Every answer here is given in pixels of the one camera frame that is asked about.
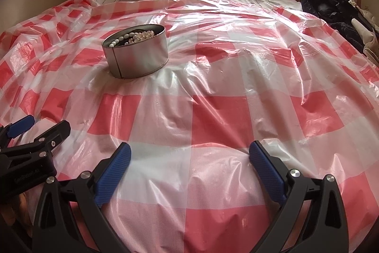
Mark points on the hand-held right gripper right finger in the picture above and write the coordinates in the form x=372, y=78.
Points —
x=268, y=173

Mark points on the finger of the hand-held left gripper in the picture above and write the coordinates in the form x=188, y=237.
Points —
x=20, y=125
x=53, y=134

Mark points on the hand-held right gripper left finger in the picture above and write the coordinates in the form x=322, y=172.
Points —
x=115, y=170

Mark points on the round metal tin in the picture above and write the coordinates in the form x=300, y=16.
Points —
x=139, y=60

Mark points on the red white checked plastic sheet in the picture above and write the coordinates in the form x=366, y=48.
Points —
x=225, y=110

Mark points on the beige cloth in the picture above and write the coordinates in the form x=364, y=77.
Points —
x=370, y=39

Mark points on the black jacket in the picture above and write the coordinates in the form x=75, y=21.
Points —
x=325, y=7

